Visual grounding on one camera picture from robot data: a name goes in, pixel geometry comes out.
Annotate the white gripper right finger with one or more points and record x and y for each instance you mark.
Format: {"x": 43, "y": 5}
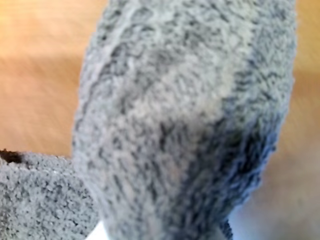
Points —
{"x": 238, "y": 225}

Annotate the grey terry cloth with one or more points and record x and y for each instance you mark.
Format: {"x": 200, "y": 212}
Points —
{"x": 175, "y": 112}

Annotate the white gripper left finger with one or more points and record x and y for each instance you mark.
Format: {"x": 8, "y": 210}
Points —
{"x": 98, "y": 233}

